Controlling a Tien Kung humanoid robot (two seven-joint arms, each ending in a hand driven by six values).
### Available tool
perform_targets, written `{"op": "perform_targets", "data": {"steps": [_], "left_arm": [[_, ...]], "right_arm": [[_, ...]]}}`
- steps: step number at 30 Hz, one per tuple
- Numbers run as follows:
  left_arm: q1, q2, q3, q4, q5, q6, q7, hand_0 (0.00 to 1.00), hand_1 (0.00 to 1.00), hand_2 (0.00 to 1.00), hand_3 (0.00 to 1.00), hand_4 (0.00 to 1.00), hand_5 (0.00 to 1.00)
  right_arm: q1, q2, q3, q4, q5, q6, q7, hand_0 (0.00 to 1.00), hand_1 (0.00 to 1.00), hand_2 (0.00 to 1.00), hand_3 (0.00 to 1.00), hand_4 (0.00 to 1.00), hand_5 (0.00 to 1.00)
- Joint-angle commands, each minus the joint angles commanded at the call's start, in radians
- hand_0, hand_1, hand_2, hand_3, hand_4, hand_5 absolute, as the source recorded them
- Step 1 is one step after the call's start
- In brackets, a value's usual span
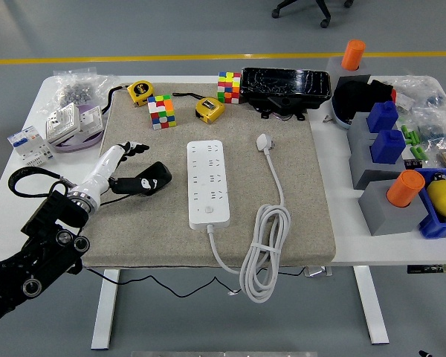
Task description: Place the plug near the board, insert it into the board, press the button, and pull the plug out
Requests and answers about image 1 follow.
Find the black cloth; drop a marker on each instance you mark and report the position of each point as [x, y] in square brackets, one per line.
[353, 96]

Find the white blue circuit breaker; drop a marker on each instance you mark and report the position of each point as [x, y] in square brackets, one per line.
[29, 145]

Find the large clear plastic bag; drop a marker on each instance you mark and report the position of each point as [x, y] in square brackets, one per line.
[416, 91]

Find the blue plastic bin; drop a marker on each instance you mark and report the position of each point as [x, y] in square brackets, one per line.
[436, 227]

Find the black plug adapter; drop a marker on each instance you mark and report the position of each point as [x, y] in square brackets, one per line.
[157, 173]

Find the clear bag of screws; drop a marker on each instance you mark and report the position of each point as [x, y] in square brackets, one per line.
[74, 93]

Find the white wall socket box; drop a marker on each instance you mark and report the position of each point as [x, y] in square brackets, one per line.
[61, 124]

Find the stickerless puzzle cube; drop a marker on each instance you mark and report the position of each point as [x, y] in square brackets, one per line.
[228, 87]

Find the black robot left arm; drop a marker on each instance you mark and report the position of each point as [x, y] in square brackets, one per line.
[52, 238]

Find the black cracked-screen device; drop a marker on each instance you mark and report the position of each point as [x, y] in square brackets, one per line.
[282, 83]

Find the white blue bowl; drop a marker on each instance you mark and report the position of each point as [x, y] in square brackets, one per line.
[340, 117]

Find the blue block with knob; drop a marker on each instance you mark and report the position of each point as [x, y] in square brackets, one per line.
[388, 147]
[383, 117]

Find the grey holder block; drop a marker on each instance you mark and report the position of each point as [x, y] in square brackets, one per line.
[358, 158]
[334, 67]
[358, 128]
[390, 219]

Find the white-framed puzzle cube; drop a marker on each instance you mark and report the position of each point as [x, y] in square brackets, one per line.
[161, 111]

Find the yellow tape measure black clip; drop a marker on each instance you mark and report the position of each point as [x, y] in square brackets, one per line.
[209, 109]

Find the small black circuit board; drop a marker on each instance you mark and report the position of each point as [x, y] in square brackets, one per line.
[413, 164]

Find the clear bag blue parts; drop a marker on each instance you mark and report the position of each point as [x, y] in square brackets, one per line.
[433, 128]

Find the white wall socket panel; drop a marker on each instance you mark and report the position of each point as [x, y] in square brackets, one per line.
[91, 119]

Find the small metal clip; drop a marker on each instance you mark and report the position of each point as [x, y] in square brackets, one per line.
[327, 119]

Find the grey-brown mat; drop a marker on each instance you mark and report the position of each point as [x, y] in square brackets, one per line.
[241, 122]

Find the yellow tape measure black disc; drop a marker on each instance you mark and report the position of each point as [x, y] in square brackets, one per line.
[140, 91]

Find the metal bracket under table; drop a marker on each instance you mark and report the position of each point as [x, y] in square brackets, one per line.
[317, 271]

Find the black strip under table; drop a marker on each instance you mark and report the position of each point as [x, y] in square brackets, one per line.
[431, 269]

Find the white table leg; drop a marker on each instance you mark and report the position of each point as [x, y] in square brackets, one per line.
[371, 305]
[106, 308]

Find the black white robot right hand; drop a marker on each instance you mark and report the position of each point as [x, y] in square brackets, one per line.
[425, 354]

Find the green small cylinder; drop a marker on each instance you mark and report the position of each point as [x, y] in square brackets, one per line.
[415, 137]
[415, 151]
[405, 132]
[424, 154]

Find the white power strip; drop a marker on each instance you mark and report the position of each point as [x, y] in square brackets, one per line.
[208, 186]

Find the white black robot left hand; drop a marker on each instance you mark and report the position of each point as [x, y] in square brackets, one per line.
[100, 169]

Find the orange cylinder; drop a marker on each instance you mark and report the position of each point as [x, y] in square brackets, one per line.
[405, 187]
[353, 54]

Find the black office chair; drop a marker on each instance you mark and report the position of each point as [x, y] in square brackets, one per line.
[316, 5]

